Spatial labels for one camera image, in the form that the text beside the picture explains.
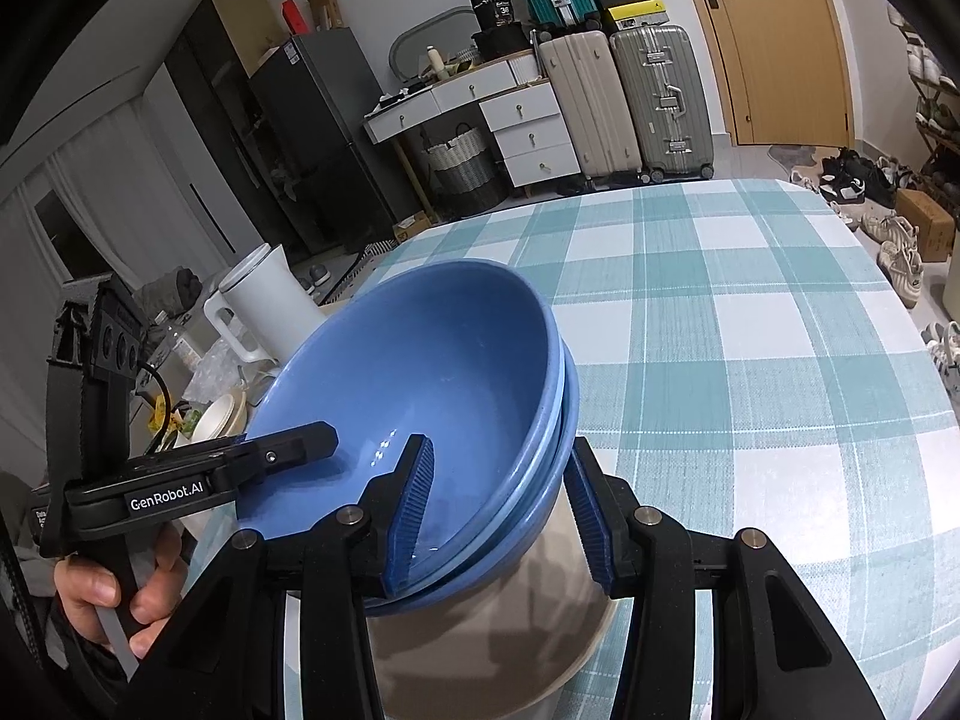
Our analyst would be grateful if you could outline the small brown cardboard box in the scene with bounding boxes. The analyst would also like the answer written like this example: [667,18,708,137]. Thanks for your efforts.
[895,188,955,263]

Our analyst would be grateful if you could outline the silver grey hard suitcase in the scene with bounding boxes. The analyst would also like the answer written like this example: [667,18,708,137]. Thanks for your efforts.
[610,23,715,184]

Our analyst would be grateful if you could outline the light blue ceramic bowl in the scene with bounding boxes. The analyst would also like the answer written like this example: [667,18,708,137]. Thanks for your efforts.
[236,260,562,590]

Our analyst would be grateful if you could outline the woven laundry basket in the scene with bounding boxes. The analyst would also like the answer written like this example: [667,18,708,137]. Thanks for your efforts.
[425,122,508,218]

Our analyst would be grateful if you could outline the beige hard suitcase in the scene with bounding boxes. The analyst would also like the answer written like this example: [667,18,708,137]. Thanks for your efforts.
[537,31,643,184]

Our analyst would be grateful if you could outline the white electric kettle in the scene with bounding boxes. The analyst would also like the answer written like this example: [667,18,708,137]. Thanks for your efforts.
[203,244,325,367]

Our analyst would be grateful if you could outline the person's left hand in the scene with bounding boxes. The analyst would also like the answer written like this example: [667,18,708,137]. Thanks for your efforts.
[53,523,187,658]

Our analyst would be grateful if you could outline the black refrigerator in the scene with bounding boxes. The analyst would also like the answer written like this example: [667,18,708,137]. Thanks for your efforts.
[252,28,421,249]

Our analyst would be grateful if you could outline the wooden shoe rack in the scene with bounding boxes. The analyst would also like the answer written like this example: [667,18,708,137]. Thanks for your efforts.
[887,5,958,203]

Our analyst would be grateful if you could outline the wooden door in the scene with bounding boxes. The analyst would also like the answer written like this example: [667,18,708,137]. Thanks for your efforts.
[693,0,854,148]

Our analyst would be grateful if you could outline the teal white plaid tablecloth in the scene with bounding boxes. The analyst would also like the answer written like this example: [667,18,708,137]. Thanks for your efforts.
[376,179,958,718]

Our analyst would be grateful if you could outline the white drawer dresser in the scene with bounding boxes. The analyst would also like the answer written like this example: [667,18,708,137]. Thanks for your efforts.
[364,50,581,188]

